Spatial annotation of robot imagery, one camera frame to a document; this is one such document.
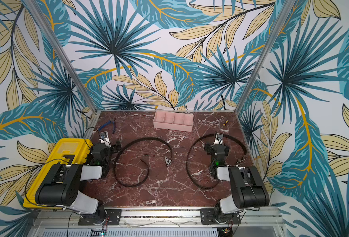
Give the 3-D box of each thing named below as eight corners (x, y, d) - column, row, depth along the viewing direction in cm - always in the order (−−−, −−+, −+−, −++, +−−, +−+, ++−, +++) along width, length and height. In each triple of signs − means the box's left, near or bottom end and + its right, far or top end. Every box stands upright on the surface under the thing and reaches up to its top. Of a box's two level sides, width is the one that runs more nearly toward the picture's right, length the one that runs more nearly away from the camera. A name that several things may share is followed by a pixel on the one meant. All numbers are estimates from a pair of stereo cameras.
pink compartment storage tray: (152, 128, 112) (151, 123, 107) (157, 114, 121) (156, 108, 116) (191, 133, 109) (192, 128, 104) (192, 118, 119) (193, 112, 114)
